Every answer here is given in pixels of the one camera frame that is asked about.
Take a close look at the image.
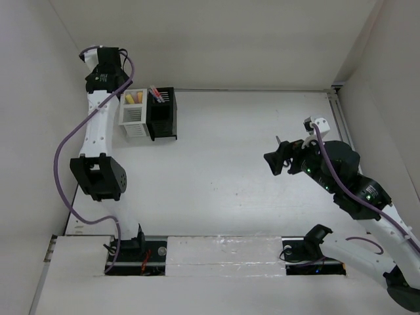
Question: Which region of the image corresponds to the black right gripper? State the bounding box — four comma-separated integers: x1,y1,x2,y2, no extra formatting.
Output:
264,132,338,194

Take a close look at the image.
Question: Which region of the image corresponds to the yellow highlighter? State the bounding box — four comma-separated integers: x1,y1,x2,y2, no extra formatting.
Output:
125,94,135,104

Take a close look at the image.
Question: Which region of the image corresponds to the orange highlighter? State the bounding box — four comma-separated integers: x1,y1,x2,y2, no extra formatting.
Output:
136,92,143,104

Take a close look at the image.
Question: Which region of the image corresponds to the red pen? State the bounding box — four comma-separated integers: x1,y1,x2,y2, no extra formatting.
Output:
150,85,163,103
151,85,165,102

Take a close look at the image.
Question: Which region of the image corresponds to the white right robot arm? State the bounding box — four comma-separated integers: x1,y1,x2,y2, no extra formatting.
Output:
264,140,419,312

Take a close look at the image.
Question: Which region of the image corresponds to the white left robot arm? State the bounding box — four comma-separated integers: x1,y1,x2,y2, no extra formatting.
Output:
70,47,131,202

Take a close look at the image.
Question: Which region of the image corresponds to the white slatted pen holder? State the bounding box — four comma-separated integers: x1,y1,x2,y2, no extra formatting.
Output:
118,89,150,138

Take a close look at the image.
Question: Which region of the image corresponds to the black slatted pen holder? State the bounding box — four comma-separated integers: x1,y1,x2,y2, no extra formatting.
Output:
146,87,177,141

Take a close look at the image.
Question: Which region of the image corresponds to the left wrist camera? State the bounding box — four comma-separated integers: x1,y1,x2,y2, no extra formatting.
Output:
79,45,101,72

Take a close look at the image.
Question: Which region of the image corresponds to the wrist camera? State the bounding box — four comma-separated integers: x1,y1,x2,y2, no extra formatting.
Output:
79,45,101,72
302,116,330,148

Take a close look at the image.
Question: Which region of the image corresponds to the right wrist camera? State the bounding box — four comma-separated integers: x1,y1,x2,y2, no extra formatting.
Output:
302,116,330,148

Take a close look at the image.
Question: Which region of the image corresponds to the aluminium rail right side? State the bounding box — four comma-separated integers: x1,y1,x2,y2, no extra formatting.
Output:
327,85,365,171

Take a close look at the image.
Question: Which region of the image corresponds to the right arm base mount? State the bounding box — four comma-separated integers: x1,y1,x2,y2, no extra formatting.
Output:
279,224,347,276

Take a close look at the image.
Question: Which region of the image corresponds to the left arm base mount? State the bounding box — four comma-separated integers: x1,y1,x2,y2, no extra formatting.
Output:
104,227,168,276

